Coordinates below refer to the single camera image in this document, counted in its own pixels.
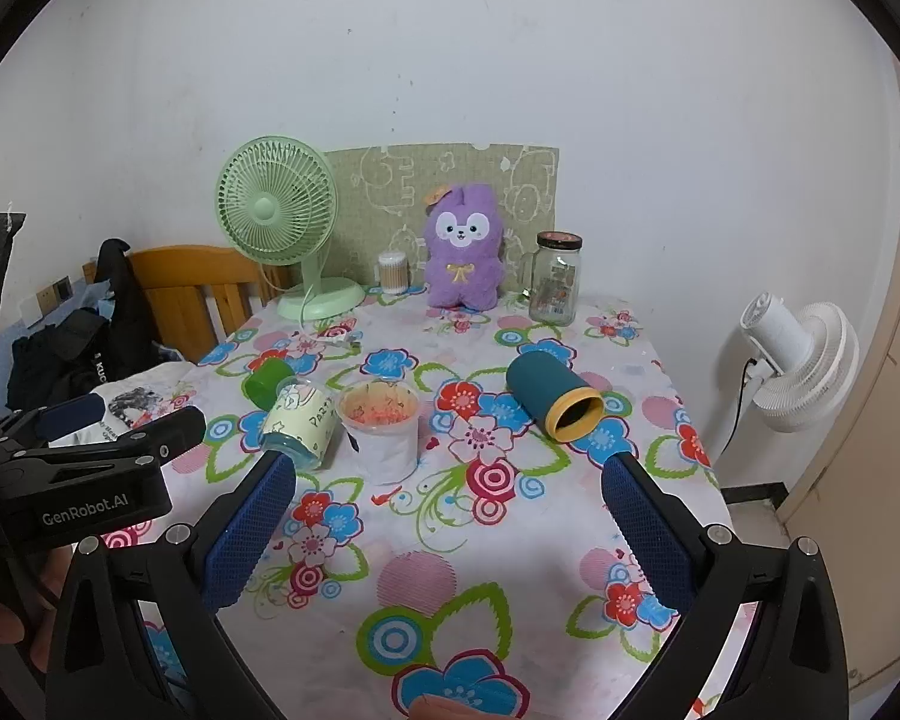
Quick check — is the white printed shirt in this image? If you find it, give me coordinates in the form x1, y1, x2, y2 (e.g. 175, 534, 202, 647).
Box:
94, 362, 196, 451

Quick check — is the clear plastic cup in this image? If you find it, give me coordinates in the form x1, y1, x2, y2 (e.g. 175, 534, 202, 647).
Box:
337, 380, 422, 486

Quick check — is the green patterned mat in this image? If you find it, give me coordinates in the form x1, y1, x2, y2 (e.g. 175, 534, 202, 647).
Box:
322, 141, 560, 293

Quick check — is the white fan cable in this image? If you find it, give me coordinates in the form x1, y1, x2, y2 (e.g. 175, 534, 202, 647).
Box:
298, 283, 362, 351

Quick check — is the floral tablecloth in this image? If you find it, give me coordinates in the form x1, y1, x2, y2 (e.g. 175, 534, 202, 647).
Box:
101, 289, 758, 720

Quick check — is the green-capped labelled bottle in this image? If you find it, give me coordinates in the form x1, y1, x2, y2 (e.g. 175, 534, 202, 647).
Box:
259, 382, 344, 470

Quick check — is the glass jar with lid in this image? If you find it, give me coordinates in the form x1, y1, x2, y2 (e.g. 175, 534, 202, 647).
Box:
521, 231, 584, 326

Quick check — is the black fan cable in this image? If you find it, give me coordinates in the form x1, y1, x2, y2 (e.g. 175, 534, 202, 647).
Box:
720, 356, 755, 458

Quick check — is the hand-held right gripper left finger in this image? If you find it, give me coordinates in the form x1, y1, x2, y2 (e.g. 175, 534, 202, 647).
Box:
43, 452, 298, 720

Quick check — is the green desk fan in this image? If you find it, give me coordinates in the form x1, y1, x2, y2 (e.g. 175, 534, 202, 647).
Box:
216, 136, 366, 321

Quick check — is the black clothing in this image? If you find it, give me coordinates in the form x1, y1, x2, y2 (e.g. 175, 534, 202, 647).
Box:
7, 238, 158, 410

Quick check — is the small green cup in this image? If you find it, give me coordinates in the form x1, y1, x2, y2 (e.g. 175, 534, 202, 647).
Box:
243, 358, 295, 402

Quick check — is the purple plush toy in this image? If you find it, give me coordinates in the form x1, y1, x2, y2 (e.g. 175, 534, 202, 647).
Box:
422, 181, 508, 311

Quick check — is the white fan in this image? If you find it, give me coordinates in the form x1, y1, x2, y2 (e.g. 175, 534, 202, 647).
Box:
740, 294, 860, 434

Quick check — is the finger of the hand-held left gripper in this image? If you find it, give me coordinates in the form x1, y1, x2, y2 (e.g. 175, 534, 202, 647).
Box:
13, 405, 208, 467
0, 391, 108, 452

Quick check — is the cotton swab container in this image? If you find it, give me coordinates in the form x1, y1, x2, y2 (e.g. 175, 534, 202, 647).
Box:
376, 250, 407, 294

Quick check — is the person's right hand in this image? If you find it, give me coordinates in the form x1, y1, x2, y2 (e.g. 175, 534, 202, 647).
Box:
407, 694, 485, 720

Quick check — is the wall socket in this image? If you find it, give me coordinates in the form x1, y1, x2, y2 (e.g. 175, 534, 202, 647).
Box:
37, 277, 73, 317

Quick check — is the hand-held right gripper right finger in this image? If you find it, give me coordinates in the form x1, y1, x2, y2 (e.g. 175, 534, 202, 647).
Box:
600, 452, 850, 720

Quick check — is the teal cup with yellow rim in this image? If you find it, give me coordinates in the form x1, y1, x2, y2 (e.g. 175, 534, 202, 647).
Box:
505, 352, 607, 443

